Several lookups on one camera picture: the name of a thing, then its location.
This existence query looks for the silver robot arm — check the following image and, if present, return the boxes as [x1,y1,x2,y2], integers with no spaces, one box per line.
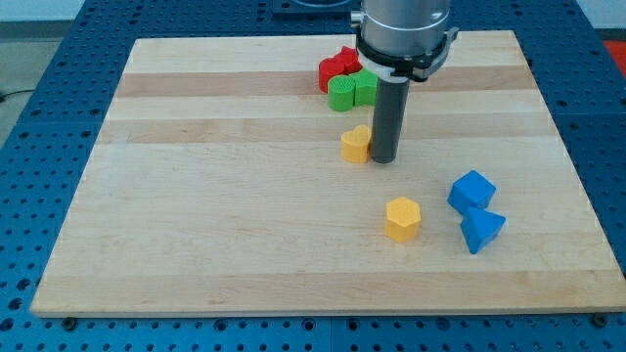
[350,0,458,83]

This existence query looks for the blue cube block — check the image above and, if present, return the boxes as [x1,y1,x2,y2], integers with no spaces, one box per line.
[447,170,496,214]

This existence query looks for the yellow heart block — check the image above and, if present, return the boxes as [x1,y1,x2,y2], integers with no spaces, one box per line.
[340,125,372,163]

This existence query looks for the green cylinder block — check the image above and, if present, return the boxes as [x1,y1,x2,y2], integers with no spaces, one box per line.
[328,75,356,112]

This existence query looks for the wooden board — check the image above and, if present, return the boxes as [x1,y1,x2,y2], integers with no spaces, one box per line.
[30,30,625,318]

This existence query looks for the yellow hexagon block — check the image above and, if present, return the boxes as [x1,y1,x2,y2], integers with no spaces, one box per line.
[384,197,422,242]

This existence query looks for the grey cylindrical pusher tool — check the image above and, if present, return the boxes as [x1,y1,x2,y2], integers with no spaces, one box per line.
[371,80,410,163]

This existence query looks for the red star block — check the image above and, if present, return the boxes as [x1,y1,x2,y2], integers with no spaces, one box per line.
[335,46,362,75]

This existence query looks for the blue triangular block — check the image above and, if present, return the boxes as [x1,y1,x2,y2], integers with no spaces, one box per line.
[461,207,507,254]

